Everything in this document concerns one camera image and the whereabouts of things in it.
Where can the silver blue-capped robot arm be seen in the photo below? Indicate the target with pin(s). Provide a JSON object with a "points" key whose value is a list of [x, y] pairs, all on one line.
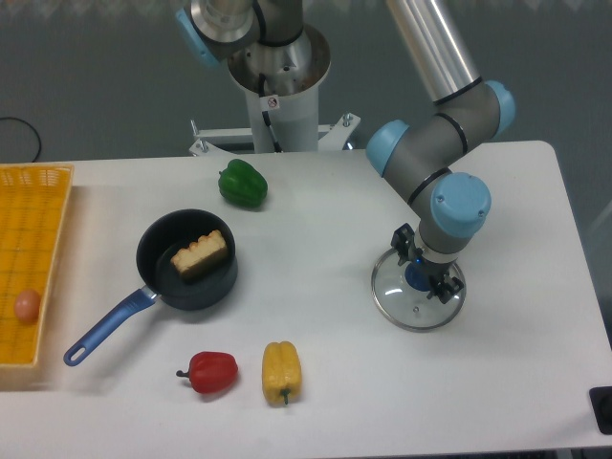
{"points": [[416, 162]]}

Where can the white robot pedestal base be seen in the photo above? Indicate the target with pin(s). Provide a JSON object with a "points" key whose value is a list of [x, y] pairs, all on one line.
{"points": [[281, 90]]}

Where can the yellow plastic basket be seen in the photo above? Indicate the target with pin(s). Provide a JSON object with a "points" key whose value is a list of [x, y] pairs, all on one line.
{"points": [[34, 201]]}

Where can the brown egg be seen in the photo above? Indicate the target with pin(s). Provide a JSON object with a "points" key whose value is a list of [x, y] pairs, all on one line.
{"points": [[26, 306]]}

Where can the black device at table edge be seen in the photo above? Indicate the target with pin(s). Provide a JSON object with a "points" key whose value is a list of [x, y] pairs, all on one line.
{"points": [[601, 401]]}

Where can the green bell pepper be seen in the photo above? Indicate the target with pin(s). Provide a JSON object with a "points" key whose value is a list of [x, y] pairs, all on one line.
{"points": [[242, 185]]}

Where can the yellow bell pepper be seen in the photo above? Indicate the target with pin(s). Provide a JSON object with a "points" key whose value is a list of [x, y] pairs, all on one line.
{"points": [[281, 373]]}

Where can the toasted bread block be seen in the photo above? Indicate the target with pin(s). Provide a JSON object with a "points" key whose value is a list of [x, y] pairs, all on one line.
{"points": [[200, 256]]}

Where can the red bell pepper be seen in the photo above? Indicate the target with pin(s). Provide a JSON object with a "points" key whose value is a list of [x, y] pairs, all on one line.
{"points": [[210, 372]]}

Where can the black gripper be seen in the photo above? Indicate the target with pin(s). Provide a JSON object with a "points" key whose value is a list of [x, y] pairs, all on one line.
{"points": [[426, 266]]}

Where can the black saucepan blue handle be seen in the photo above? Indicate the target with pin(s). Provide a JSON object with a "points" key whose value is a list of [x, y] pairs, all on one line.
{"points": [[158, 244]]}

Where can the glass pot lid blue knob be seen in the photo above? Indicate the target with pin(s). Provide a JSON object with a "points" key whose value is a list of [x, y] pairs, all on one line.
{"points": [[404, 297]]}

